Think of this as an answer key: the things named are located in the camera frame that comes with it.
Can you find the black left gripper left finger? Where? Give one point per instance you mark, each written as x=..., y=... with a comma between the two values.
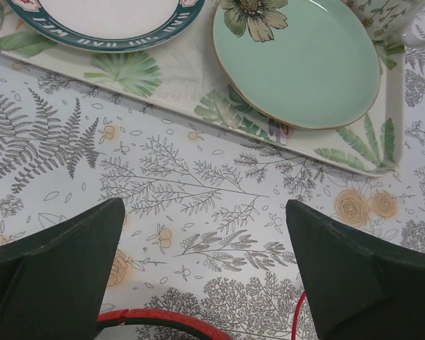
x=52, y=282

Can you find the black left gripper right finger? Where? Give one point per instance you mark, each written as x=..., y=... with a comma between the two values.
x=357, y=285

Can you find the red black headphones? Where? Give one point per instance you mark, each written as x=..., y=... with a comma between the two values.
x=164, y=318

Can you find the mint green flower plate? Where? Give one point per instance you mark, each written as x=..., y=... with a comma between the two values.
x=309, y=64

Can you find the leaf print serving tray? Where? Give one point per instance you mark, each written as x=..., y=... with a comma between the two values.
x=182, y=76

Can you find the white plate green rim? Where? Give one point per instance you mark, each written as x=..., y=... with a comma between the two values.
x=108, y=26

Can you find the floral mug yellow inside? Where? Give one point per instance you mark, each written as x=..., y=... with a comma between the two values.
x=389, y=21

